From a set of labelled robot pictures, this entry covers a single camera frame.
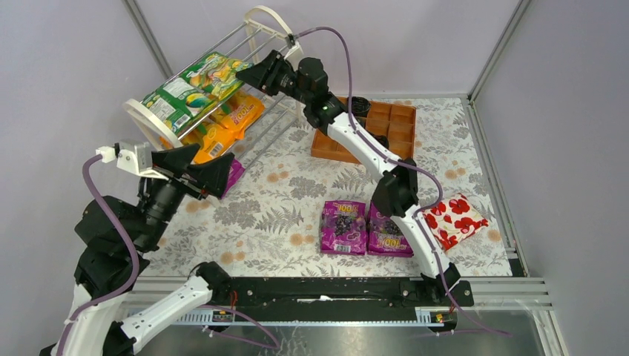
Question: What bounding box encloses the green candy bag white label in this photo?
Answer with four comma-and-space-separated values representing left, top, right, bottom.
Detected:
141, 77, 219, 134

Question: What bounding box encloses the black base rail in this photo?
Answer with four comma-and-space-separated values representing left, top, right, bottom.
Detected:
209, 274, 475, 323

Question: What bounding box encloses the red poppy folded cloth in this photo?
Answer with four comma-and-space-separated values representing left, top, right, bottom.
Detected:
422, 193, 489, 251

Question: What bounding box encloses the black orange rolled sock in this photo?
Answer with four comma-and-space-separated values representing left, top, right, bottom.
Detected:
372, 134, 389, 149

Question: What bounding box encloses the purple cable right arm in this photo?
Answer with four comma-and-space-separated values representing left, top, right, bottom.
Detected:
289, 26, 512, 339

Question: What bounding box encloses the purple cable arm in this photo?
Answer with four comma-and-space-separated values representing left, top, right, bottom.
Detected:
289, 26, 512, 339
55, 154, 141, 356

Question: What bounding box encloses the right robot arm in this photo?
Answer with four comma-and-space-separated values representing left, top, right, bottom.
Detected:
237, 50, 461, 296

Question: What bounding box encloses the white camera on left wrist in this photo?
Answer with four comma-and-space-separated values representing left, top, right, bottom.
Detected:
96, 140, 167, 179

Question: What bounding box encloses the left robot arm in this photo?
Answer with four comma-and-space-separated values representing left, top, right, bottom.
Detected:
42, 141, 234, 355

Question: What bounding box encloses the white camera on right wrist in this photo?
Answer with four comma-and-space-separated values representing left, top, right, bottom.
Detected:
284, 33, 303, 61

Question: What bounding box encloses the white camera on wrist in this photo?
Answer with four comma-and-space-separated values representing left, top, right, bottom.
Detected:
96, 140, 167, 179
284, 33, 303, 61

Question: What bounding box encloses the green yellow candy bag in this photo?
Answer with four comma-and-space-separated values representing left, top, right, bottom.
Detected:
180, 51, 253, 100

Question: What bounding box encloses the black rolled sock, back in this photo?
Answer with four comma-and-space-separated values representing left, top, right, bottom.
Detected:
349, 96, 372, 118

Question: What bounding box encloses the wooden compartment tray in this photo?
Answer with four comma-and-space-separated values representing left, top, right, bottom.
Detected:
311, 100, 416, 164

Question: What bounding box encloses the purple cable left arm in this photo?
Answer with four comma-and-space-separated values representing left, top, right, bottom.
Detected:
55, 154, 141, 356

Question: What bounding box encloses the white metal shoe rack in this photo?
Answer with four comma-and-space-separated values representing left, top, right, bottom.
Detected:
123, 5, 292, 168

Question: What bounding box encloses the purple grape candy bag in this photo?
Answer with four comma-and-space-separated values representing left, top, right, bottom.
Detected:
366, 203, 414, 257
320, 200, 368, 255

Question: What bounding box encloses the orange mango candy bag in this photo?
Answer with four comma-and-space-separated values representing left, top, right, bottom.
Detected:
211, 90, 266, 141

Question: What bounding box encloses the purple candy bag under rack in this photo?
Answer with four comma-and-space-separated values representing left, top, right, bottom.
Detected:
220, 159, 245, 199

